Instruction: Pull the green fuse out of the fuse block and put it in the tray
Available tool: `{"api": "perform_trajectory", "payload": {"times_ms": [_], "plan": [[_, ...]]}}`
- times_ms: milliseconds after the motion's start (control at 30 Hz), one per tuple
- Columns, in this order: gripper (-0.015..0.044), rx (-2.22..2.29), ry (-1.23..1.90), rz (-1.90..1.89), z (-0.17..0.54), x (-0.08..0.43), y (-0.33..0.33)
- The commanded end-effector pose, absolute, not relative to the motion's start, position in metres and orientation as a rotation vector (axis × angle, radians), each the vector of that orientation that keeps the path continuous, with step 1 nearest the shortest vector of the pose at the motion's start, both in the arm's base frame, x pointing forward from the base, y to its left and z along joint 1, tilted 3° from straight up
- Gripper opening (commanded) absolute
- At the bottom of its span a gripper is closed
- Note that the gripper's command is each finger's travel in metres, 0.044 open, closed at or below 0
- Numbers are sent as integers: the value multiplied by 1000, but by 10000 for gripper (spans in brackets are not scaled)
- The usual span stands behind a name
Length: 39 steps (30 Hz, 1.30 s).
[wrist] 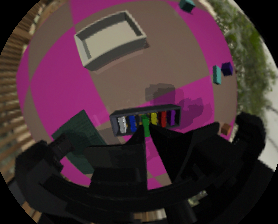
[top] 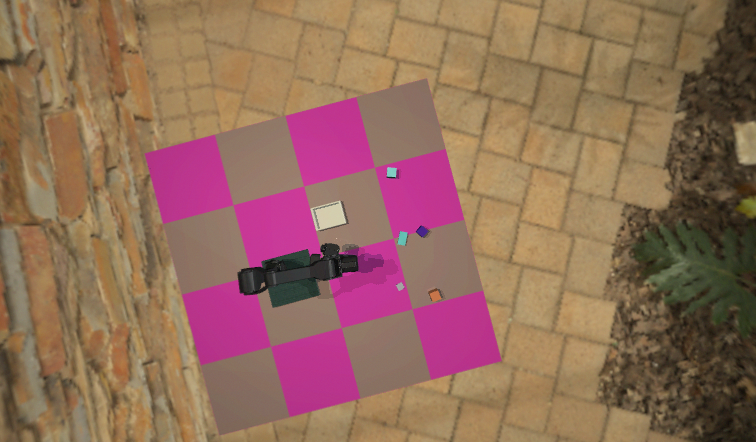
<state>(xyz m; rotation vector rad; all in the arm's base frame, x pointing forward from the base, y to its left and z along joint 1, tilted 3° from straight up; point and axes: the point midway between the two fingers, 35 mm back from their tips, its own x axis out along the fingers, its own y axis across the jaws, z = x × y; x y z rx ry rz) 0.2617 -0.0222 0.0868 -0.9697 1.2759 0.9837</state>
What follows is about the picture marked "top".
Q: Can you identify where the small orange cube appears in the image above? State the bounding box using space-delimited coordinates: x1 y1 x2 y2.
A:
428 288 441 302

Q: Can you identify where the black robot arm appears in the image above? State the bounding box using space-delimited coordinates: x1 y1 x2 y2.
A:
237 243 359 296

